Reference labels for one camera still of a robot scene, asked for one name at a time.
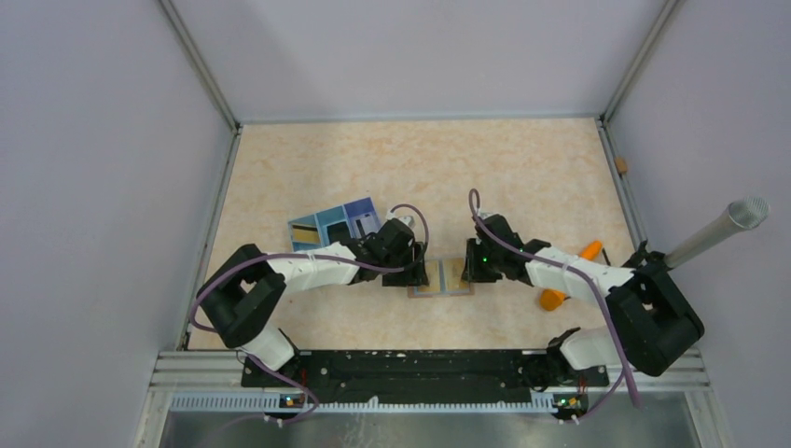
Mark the middle blue card box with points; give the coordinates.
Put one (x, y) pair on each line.
(329, 216)

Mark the black microphone tripod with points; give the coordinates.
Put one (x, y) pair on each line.
(636, 256)

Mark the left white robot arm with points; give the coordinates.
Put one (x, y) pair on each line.
(240, 298)

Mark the black credit card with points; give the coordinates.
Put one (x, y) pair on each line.
(338, 231)

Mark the silver microphone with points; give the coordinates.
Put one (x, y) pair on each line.
(743, 215)

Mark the yellow credit card stack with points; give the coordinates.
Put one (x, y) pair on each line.
(305, 234)

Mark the small tan block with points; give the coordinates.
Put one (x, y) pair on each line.
(621, 165)

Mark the light blue card box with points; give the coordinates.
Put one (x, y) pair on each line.
(310, 220)

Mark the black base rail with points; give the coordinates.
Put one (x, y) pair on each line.
(435, 376)

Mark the purple blue card box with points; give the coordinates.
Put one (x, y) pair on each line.
(355, 208)

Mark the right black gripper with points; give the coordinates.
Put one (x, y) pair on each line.
(472, 272)

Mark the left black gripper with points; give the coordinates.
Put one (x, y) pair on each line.
(414, 274)

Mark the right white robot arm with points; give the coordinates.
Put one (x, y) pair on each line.
(649, 323)

